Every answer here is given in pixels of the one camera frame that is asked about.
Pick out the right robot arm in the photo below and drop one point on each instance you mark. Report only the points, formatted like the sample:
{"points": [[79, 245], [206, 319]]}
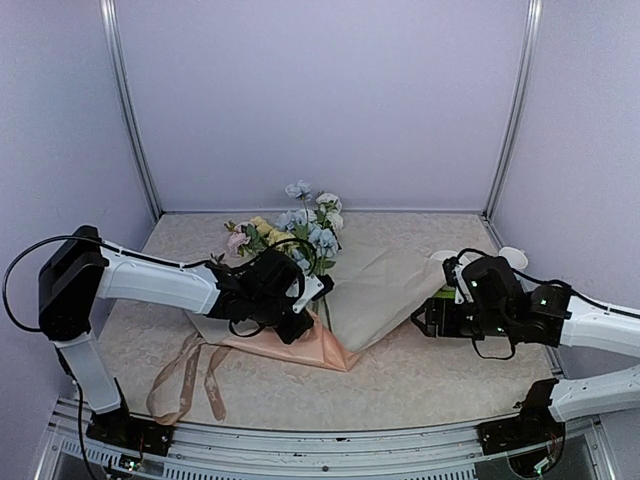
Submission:
{"points": [[488, 300]]}

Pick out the white rose stem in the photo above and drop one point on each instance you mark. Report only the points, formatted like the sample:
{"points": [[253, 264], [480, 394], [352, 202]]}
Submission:
{"points": [[335, 221]]}

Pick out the light blue cup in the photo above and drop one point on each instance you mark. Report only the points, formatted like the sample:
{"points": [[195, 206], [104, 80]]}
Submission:
{"points": [[515, 257]]}

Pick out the right aluminium frame post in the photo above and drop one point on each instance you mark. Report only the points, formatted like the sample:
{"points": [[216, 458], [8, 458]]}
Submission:
{"points": [[525, 66]]}

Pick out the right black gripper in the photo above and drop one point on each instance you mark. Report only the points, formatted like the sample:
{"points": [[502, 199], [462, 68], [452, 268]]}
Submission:
{"points": [[447, 328]]}

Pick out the yellow rose bunch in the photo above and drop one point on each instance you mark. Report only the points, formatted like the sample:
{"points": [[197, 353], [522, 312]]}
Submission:
{"points": [[262, 234]]}

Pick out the pink rose stem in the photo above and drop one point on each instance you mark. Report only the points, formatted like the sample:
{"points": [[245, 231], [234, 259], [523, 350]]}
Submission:
{"points": [[244, 239]]}

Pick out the left aluminium frame post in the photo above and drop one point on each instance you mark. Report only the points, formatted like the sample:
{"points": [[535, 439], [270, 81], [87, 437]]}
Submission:
{"points": [[109, 16]]}

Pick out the front aluminium rail base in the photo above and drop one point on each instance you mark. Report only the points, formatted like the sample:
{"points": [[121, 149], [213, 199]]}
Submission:
{"points": [[199, 451]]}

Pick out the tan ribbon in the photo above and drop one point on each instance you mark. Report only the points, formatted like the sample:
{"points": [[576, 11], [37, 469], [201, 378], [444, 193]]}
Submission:
{"points": [[170, 398]]}

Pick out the pink wrapping paper sheet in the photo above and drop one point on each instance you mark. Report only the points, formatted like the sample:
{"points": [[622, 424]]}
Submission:
{"points": [[376, 289]]}

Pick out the dried mauve flower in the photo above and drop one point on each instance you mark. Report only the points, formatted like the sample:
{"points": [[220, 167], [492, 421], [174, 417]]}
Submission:
{"points": [[218, 259]]}

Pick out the white ceramic bowl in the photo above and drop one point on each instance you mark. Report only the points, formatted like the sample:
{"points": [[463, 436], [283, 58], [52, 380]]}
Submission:
{"points": [[444, 255]]}

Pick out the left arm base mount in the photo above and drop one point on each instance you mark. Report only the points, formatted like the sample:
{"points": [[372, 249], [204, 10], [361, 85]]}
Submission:
{"points": [[119, 428]]}

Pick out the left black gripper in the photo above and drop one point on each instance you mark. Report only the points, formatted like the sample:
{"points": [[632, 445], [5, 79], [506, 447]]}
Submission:
{"points": [[288, 335]]}

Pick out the white pink flower stem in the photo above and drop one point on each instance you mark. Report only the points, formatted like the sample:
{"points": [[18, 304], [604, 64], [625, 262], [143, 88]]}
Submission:
{"points": [[329, 202]]}

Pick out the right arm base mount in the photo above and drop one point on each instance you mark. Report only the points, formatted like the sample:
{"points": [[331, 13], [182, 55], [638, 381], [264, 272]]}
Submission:
{"points": [[534, 424]]}

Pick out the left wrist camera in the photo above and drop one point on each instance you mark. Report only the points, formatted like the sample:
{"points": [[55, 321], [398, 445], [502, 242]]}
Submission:
{"points": [[310, 288]]}

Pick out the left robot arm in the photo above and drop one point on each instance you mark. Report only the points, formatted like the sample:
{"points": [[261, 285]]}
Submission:
{"points": [[271, 291]]}

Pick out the aluminium frame post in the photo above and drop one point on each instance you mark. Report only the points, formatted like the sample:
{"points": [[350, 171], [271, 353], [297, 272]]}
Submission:
{"points": [[109, 16], [525, 66]]}

